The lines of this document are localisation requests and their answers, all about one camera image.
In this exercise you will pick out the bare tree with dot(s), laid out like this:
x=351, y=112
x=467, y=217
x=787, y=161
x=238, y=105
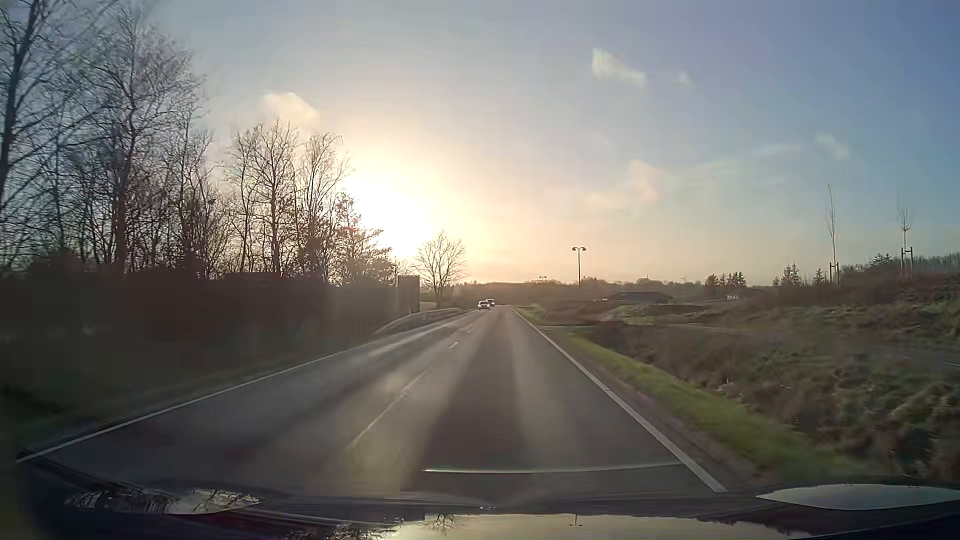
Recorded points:
x=440, y=264

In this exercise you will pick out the low dark building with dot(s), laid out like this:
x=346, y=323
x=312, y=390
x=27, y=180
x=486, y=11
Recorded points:
x=639, y=297

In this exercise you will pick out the guard rail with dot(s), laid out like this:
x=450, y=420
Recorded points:
x=416, y=319

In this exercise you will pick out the car's own bonnet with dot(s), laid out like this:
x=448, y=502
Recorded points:
x=525, y=521

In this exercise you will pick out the grass verge with bank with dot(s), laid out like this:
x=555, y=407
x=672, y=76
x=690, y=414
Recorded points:
x=787, y=375

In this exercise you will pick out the row of bare trees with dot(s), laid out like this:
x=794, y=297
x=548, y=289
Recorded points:
x=135, y=187

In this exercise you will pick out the dark board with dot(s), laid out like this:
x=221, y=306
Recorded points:
x=408, y=294

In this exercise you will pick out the double-headed lamp post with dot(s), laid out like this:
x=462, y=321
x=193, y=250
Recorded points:
x=578, y=264

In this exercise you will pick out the row of conifer trees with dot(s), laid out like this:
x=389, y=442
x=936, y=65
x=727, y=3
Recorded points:
x=757, y=279

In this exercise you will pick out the grey asphalt road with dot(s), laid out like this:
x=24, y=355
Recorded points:
x=487, y=390

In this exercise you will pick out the dark hedge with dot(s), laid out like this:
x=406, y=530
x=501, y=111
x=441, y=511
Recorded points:
x=187, y=315

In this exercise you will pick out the young staked tree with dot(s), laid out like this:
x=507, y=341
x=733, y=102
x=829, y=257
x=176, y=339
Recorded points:
x=906, y=244
x=832, y=247

